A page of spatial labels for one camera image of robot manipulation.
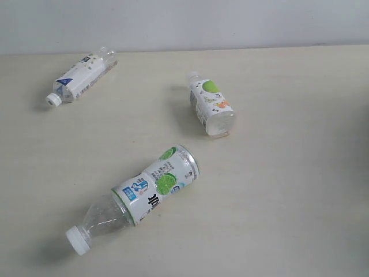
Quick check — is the lime label clear bottle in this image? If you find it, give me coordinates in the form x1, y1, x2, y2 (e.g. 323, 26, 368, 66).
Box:
66, 145, 199, 255

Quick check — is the blue-white label water bottle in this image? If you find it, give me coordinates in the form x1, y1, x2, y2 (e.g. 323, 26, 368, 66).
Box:
46, 47, 118, 107

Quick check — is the small green-apple label bottle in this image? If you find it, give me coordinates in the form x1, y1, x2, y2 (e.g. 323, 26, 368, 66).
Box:
187, 72, 235, 137

